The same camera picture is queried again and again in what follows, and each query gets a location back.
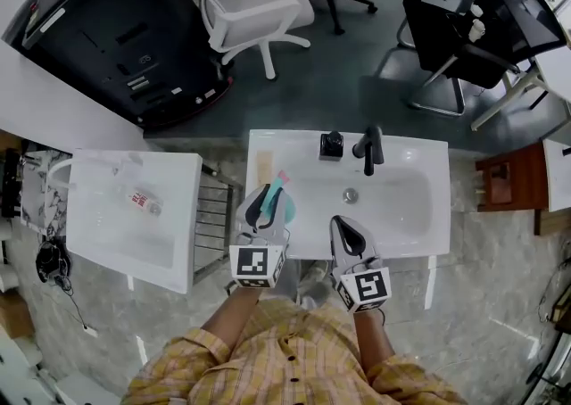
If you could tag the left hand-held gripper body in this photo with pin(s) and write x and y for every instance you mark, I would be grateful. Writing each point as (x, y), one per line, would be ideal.
(259, 260)

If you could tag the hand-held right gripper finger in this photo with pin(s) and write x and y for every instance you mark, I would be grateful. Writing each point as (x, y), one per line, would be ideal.
(369, 246)
(336, 238)

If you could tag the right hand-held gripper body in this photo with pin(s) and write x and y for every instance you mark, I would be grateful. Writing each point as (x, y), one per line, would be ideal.
(366, 287)

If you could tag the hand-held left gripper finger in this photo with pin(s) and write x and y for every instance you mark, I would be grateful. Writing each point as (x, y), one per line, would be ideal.
(279, 209)
(246, 215)

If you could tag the person's right forearm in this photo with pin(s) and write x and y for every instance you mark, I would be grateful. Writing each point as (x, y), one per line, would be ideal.
(372, 341)

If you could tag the person's left forearm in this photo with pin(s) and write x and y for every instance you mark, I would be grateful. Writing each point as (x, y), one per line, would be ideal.
(232, 318)

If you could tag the clear bottle with red label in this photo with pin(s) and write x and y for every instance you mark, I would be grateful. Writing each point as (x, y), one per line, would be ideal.
(145, 203)

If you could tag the beige strip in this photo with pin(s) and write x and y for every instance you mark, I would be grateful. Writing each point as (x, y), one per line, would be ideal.
(264, 169)

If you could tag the white sink with black faucet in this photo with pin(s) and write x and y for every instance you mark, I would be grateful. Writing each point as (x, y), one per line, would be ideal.
(401, 216)

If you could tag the metal sink drain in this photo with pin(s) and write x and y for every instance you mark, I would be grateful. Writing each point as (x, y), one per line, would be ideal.
(350, 195)

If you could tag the black soap dispenser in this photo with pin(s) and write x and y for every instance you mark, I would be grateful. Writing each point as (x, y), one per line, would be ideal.
(331, 146)

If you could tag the black faucet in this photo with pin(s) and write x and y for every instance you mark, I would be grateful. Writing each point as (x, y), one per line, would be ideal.
(371, 149)

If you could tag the yellow plaid shirt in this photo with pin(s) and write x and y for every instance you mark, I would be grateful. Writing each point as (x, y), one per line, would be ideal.
(276, 363)

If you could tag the brown wooden cabinet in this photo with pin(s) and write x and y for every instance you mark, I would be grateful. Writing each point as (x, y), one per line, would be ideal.
(513, 180)

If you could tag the white power adapter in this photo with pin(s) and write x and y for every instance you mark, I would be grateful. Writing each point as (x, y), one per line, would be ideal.
(90, 330)

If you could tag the white faucet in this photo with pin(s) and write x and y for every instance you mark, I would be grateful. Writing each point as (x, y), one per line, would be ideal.
(58, 171)

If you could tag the marble pattern cabinet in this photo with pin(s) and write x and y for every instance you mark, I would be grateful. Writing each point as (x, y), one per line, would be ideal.
(40, 198)

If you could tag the white office chair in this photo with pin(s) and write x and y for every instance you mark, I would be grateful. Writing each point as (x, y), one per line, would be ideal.
(259, 2)

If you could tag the black mesh visitor chair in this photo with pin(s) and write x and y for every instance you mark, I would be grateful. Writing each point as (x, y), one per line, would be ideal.
(455, 51)

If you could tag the large black display machine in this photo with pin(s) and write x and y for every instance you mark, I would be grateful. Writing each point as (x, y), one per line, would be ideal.
(111, 37)

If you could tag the white paper cup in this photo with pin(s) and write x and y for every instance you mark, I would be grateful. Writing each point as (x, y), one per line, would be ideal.
(477, 28)

